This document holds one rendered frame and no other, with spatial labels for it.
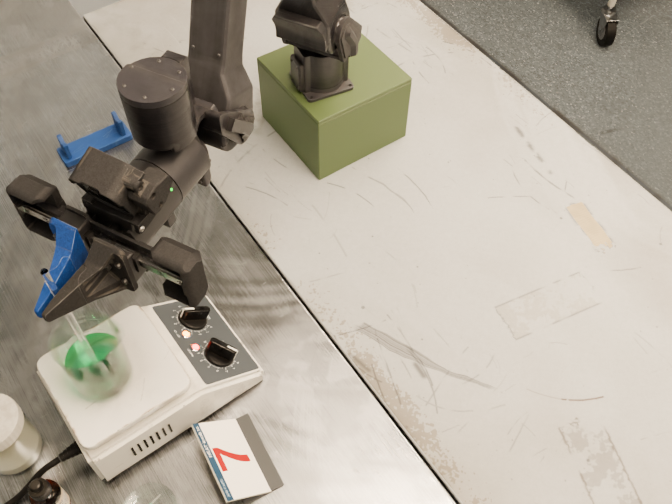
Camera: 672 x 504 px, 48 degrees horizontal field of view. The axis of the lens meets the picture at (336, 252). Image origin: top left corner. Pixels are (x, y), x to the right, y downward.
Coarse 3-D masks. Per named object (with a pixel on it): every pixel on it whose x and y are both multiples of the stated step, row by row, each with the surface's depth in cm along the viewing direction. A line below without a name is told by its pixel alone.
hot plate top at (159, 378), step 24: (120, 312) 80; (144, 312) 80; (144, 336) 78; (48, 360) 76; (144, 360) 76; (168, 360) 76; (48, 384) 75; (144, 384) 75; (168, 384) 75; (72, 408) 73; (96, 408) 73; (120, 408) 73; (144, 408) 73; (96, 432) 72; (120, 432) 72
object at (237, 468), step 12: (204, 432) 78; (216, 432) 79; (228, 432) 80; (216, 444) 77; (228, 444) 78; (240, 444) 79; (216, 456) 76; (228, 456) 77; (240, 456) 78; (228, 468) 76; (240, 468) 77; (252, 468) 78; (228, 480) 75; (240, 480) 76; (252, 480) 77; (240, 492) 75; (252, 492) 76
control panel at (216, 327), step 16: (176, 304) 84; (208, 304) 87; (176, 320) 83; (208, 320) 85; (176, 336) 81; (192, 336) 82; (208, 336) 83; (224, 336) 84; (192, 352) 80; (240, 352) 83; (208, 368) 79; (224, 368) 80; (240, 368) 81; (256, 368) 82
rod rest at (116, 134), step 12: (120, 120) 103; (96, 132) 105; (108, 132) 105; (120, 132) 105; (60, 144) 102; (72, 144) 104; (84, 144) 104; (96, 144) 104; (108, 144) 104; (120, 144) 105; (60, 156) 103; (72, 156) 103
